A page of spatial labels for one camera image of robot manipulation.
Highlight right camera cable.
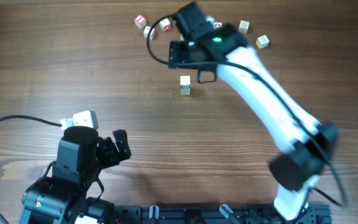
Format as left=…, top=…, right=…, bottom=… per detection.
left=146, top=14, right=349, bottom=218

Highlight left camera cable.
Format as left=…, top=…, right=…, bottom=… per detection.
left=0, top=114, right=63, bottom=224

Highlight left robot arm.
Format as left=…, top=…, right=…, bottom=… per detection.
left=20, top=126, right=131, bottom=223

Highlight wooden block animal face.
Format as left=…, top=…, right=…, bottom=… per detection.
left=213, top=22, right=222, bottom=29

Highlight plain wooden block red side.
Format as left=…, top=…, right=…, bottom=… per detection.
left=144, top=26, right=155, bottom=40

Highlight wooden block red picture side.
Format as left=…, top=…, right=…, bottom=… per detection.
left=159, top=18, right=171, bottom=32

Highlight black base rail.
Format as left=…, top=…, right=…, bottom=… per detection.
left=110, top=203, right=333, bottom=224

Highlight plain wooden base block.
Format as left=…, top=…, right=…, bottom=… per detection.
left=181, top=89, right=191, bottom=95

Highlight yellow sided wooden block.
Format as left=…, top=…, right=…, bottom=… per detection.
left=255, top=35, right=270, bottom=49

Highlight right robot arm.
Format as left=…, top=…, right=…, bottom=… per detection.
left=172, top=2, right=338, bottom=221

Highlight wooden block teal side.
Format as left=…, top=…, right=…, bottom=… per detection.
left=180, top=85, right=191, bottom=93

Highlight wooden block with drawing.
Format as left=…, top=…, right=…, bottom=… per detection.
left=180, top=76, right=191, bottom=88

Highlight wooden block pattern top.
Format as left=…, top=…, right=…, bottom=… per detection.
left=238, top=20, right=250, bottom=34

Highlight camera cable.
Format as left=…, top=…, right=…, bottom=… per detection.
left=146, top=14, right=349, bottom=218
left=0, top=114, right=63, bottom=224

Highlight red letter wooden block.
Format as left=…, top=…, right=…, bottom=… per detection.
left=134, top=14, right=147, bottom=29

